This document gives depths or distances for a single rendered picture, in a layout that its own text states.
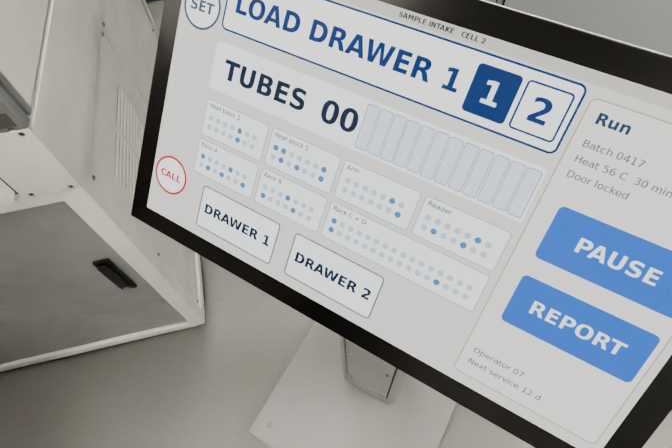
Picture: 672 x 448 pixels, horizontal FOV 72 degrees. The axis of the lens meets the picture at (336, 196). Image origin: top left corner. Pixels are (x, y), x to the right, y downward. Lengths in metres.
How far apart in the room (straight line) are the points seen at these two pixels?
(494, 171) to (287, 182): 0.18
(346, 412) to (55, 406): 0.83
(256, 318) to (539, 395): 1.16
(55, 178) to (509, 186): 0.67
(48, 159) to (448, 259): 0.60
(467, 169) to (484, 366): 0.17
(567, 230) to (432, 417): 1.07
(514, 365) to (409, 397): 0.98
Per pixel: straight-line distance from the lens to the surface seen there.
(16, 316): 1.34
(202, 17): 0.47
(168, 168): 0.51
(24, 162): 0.80
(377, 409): 1.38
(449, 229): 0.38
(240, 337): 1.50
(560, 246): 0.38
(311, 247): 0.43
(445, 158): 0.37
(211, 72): 0.46
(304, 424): 1.38
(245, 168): 0.45
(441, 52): 0.37
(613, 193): 0.37
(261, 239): 0.46
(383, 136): 0.38
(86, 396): 1.61
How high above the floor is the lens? 1.40
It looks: 58 degrees down
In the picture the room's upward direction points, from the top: 4 degrees counter-clockwise
